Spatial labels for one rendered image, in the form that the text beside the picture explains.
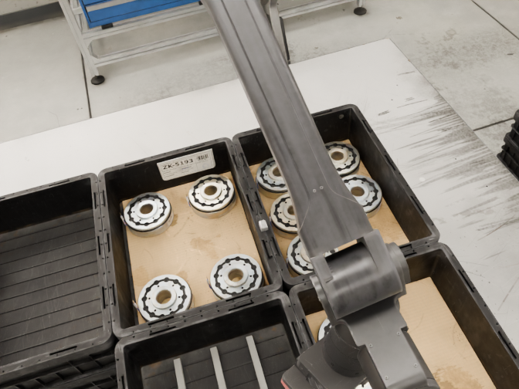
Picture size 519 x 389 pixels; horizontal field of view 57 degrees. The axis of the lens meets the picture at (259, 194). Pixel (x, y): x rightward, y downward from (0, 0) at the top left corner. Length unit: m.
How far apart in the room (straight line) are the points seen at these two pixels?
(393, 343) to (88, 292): 0.71
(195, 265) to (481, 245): 0.66
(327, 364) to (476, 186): 0.84
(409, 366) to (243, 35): 0.33
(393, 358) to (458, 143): 1.01
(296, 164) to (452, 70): 2.44
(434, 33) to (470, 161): 1.81
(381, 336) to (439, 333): 0.48
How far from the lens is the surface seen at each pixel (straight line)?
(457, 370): 0.92
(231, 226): 1.04
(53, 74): 3.19
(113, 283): 0.91
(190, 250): 1.02
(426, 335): 0.93
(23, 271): 1.14
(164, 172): 1.10
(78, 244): 1.12
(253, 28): 0.46
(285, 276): 0.85
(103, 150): 1.48
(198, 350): 0.92
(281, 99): 0.44
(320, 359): 0.58
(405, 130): 1.42
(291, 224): 0.99
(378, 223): 1.04
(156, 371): 0.93
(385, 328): 0.47
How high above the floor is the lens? 1.67
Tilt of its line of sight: 51 degrees down
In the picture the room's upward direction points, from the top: 8 degrees counter-clockwise
